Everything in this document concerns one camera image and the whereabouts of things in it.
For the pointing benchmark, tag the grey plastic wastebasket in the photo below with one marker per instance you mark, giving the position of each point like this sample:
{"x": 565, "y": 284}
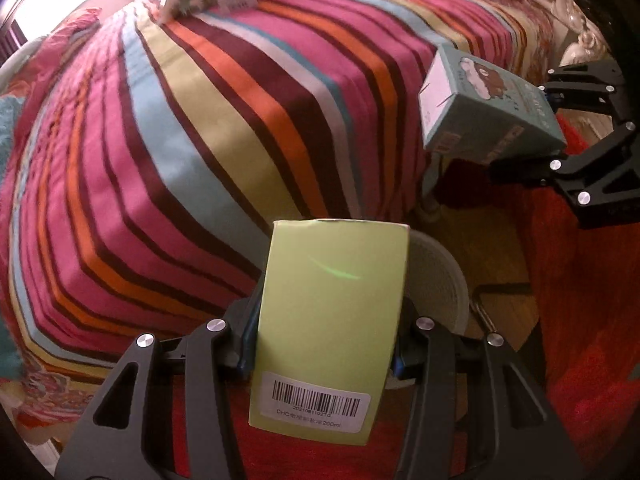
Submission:
{"x": 440, "y": 280}

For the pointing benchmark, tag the white carved bed frame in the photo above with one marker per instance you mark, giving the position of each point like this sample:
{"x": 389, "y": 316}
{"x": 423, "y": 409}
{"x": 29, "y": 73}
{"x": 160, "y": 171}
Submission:
{"x": 575, "y": 35}

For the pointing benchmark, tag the red rug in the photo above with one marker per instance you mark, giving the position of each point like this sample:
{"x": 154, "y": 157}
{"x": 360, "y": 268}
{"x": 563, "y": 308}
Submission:
{"x": 575, "y": 335}

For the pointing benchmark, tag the light green carton box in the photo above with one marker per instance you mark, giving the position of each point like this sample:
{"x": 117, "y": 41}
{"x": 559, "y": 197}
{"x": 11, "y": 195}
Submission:
{"x": 325, "y": 310}

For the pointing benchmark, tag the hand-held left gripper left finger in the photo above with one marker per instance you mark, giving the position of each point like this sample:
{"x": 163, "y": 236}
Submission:
{"x": 244, "y": 350}

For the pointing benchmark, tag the pink folded duvet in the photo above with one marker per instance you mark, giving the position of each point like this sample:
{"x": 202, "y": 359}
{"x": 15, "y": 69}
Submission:
{"x": 75, "y": 25}

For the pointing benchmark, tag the floral patterned bed sheet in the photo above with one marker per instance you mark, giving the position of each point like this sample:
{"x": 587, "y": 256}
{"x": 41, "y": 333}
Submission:
{"x": 45, "y": 395}

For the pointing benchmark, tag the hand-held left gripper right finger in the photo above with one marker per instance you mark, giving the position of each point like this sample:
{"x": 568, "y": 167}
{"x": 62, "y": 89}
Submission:
{"x": 400, "y": 362}

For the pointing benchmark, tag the striped bedspread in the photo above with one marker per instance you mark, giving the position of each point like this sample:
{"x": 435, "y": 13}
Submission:
{"x": 200, "y": 160}

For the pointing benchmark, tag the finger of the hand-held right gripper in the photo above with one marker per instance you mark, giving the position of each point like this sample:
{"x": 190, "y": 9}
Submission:
{"x": 585, "y": 87}
{"x": 600, "y": 175}

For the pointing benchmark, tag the teal patterned blanket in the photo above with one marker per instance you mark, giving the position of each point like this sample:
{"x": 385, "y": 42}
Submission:
{"x": 7, "y": 350}

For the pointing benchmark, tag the teal carton box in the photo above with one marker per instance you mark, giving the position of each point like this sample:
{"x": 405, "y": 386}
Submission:
{"x": 480, "y": 110}

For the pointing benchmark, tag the purple curtain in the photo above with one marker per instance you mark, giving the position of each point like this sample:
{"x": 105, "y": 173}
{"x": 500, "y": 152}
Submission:
{"x": 12, "y": 40}

